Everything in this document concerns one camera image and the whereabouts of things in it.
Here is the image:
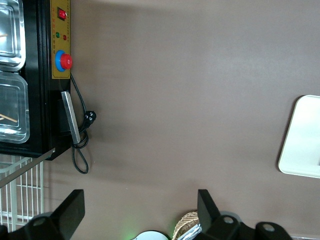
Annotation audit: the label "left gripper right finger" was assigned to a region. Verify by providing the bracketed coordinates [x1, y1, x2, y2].
[197, 188, 251, 240]

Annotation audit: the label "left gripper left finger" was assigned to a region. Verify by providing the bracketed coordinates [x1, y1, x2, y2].
[24, 188, 86, 240]

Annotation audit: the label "cream plastic tray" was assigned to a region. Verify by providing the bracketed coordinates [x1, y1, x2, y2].
[277, 94, 320, 179]

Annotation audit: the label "stacked foil trays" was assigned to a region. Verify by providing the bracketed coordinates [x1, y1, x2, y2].
[178, 223, 203, 240]

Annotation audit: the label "light wicker basket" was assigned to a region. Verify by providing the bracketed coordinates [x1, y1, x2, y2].
[173, 210, 201, 240]

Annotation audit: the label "black machine yellow panel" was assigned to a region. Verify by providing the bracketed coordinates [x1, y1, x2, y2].
[0, 0, 82, 161]

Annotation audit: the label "foil container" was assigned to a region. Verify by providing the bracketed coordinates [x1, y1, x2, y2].
[0, 70, 31, 144]
[0, 0, 27, 72]

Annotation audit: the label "brown table cover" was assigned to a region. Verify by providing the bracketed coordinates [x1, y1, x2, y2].
[42, 0, 320, 240]

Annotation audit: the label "white wire rack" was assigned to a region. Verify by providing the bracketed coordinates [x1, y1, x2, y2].
[0, 154, 45, 234]

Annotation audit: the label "black power cable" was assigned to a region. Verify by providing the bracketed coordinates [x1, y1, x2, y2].
[69, 73, 98, 174]

